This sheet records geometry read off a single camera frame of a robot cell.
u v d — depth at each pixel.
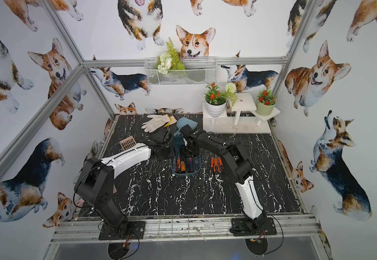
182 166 0.90
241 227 0.73
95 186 0.46
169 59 0.78
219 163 0.94
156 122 1.14
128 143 1.06
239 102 0.97
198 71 0.92
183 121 1.19
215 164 0.93
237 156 0.56
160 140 0.72
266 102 0.93
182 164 0.91
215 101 0.88
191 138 0.73
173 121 1.18
